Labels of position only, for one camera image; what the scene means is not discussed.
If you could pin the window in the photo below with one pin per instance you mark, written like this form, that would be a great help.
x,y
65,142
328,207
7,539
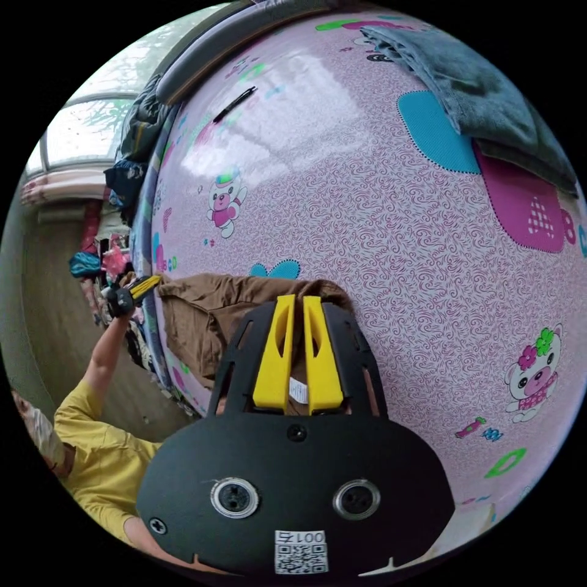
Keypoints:
x,y
91,114

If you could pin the bed with pink printed sheet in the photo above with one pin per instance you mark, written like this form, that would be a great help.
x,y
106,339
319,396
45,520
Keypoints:
x,y
367,238

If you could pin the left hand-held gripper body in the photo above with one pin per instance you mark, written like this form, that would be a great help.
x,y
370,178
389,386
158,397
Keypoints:
x,y
119,299

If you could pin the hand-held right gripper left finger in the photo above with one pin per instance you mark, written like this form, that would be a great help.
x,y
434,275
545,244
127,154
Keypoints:
x,y
269,367

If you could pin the person's left hand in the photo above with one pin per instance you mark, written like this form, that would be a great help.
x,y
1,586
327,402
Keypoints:
x,y
120,317

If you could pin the person's right forearm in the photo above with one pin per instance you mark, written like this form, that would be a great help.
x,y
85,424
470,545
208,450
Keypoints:
x,y
146,539

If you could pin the black pen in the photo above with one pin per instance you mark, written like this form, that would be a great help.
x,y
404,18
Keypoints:
x,y
234,103

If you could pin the brown t-shirt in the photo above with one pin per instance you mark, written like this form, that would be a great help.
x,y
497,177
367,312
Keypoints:
x,y
197,316

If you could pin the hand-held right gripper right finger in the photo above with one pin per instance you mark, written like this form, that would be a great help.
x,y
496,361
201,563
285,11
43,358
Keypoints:
x,y
326,371

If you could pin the person's left forearm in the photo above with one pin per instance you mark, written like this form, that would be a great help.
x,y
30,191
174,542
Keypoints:
x,y
103,353

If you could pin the dark blue pile of clothes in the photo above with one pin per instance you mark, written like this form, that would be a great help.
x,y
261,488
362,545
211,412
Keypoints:
x,y
137,133

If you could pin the person's body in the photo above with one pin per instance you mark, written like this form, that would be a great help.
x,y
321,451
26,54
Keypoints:
x,y
96,458

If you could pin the grey pile of clothes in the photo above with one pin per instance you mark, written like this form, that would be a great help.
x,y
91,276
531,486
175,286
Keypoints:
x,y
481,96

